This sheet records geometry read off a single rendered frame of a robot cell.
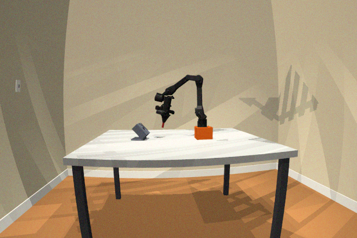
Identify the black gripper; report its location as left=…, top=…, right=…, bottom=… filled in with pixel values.
left=156, top=103, right=175, bottom=123

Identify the dark grey sloped panel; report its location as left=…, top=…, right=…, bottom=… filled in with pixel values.
left=131, top=122, right=150, bottom=141

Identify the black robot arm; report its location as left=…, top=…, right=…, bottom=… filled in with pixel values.
left=154, top=74, right=208, bottom=128

